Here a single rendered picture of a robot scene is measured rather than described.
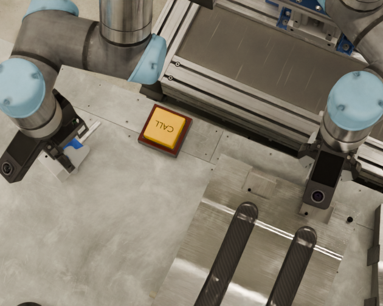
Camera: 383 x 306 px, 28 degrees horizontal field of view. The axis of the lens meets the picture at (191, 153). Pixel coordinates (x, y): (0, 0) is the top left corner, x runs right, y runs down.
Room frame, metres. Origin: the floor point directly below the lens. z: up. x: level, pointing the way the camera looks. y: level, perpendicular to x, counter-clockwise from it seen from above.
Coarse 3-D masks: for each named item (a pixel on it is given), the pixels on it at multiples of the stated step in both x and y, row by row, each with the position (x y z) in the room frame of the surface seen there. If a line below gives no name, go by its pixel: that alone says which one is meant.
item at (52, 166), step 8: (96, 120) 0.49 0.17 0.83; (96, 128) 0.47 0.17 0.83; (88, 136) 0.46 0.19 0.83; (72, 144) 0.44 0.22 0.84; (80, 144) 0.44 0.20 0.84; (40, 160) 0.42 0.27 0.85; (48, 160) 0.42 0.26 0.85; (48, 168) 0.40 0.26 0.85; (56, 168) 0.40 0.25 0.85; (56, 176) 0.39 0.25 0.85; (64, 176) 0.39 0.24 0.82
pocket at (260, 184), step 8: (248, 176) 0.32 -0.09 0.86; (256, 176) 0.32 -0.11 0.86; (264, 176) 0.32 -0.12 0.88; (248, 184) 0.31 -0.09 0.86; (256, 184) 0.31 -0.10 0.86; (264, 184) 0.31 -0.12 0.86; (272, 184) 0.30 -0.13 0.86; (256, 192) 0.29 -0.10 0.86; (264, 192) 0.29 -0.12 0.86; (272, 192) 0.29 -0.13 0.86
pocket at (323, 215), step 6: (306, 204) 0.26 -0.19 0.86; (330, 204) 0.25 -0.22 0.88; (300, 210) 0.25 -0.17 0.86; (306, 210) 0.25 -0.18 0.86; (312, 210) 0.24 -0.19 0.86; (318, 210) 0.24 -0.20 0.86; (324, 210) 0.24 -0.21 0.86; (330, 210) 0.24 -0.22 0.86; (312, 216) 0.23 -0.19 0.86; (318, 216) 0.23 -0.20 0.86; (324, 216) 0.23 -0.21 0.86; (330, 216) 0.23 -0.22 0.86; (324, 222) 0.22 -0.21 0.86
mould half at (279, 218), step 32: (224, 160) 0.35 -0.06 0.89; (224, 192) 0.30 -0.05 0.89; (288, 192) 0.28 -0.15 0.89; (192, 224) 0.25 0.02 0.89; (224, 224) 0.24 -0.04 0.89; (256, 224) 0.23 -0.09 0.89; (288, 224) 0.22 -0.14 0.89; (320, 224) 0.21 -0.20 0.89; (352, 224) 0.20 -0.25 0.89; (192, 256) 0.20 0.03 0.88; (256, 256) 0.18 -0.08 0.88; (320, 256) 0.16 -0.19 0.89; (160, 288) 0.15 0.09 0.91; (192, 288) 0.14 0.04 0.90; (256, 288) 0.12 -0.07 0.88; (320, 288) 0.11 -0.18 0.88
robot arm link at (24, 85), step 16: (0, 64) 0.46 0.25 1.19; (16, 64) 0.46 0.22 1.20; (32, 64) 0.45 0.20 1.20; (0, 80) 0.44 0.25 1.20; (16, 80) 0.43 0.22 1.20; (32, 80) 0.43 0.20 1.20; (48, 80) 0.44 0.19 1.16; (0, 96) 0.41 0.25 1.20; (16, 96) 0.41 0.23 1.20; (32, 96) 0.41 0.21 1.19; (48, 96) 0.42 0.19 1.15; (16, 112) 0.40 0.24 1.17; (32, 112) 0.40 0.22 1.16; (48, 112) 0.41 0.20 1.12; (32, 128) 0.39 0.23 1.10
